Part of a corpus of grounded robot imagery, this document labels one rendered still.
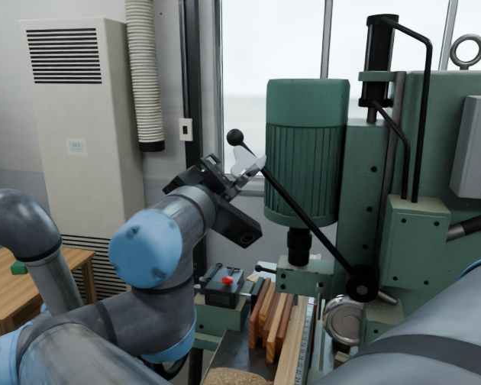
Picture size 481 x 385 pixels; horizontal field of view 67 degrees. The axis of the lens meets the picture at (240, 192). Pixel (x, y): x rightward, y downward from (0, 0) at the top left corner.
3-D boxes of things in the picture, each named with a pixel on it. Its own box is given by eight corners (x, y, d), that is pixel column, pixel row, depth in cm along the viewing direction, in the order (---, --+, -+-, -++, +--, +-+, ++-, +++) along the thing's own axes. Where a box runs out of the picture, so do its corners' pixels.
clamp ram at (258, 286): (237, 301, 102) (237, 273, 100) (263, 305, 101) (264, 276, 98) (227, 321, 94) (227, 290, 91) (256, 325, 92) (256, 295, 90)
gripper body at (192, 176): (214, 150, 61) (185, 166, 50) (248, 188, 62) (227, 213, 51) (185, 177, 64) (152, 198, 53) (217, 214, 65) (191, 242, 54)
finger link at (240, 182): (259, 160, 61) (224, 190, 56) (264, 166, 61) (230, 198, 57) (246, 169, 65) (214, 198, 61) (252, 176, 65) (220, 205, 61)
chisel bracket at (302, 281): (279, 283, 97) (280, 253, 94) (333, 290, 93) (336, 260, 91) (274, 298, 90) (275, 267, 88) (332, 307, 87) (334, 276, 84)
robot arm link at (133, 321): (101, 353, 47) (91, 277, 43) (179, 318, 53) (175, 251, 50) (124, 393, 41) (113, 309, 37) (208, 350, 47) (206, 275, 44)
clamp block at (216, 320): (210, 300, 109) (209, 274, 106) (254, 308, 105) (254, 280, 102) (190, 332, 95) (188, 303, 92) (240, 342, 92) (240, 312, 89)
